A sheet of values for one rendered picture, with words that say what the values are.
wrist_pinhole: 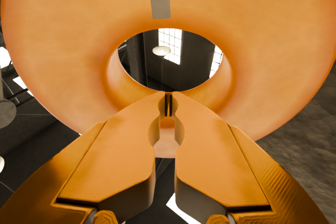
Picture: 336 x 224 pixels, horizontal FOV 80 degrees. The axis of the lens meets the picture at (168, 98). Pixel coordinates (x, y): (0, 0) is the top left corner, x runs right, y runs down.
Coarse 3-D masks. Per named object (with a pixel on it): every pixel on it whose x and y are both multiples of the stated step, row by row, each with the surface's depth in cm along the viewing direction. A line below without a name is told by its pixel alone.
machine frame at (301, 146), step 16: (320, 96) 35; (304, 112) 38; (320, 112) 36; (288, 128) 42; (304, 128) 40; (320, 128) 38; (272, 144) 47; (288, 144) 45; (304, 144) 42; (320, 144) 40; (288, 160) 47; (304, 160) 44; (320, 160) 42; (304, 176) 47; (320, 176) 44; (320, 192) 47; (320, 208) 50
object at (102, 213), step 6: (102, 210) 6; (108, 210) 6; (96, 216) 5; (102, 216) 5; (108, 216) 5; (114, 216) 5; (210, 216) 6; (216, 216) 6; (222, 216) 6; (96, 222) 5; (102, 222) 5; (108, 222) 5; (114, 222) 5; (210, 222) 5; (216, 222) 5; (222, 222) 5; (228, 222) 5
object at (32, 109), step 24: (120, 48) 984; (24, 96) 963; (24, 120) 859; (48, 120) 839; (0, 144) 774; (24, 144) 775; (48, 144) 776; (24, 168) 706; (168, 168) 713; (0, 192) 648; (168, 192) 654; (144, 216) 604; (168, 216) 605
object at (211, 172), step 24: (192, 120) 10; (216, 120) 10; (192, 144) 8; (216, 144) 8; (192, 168) 7; (216, 168) 7; (240, 168) 7; (192, 192) 6; (216, 192) 6; (240, 192) 6; (192, 216) 7
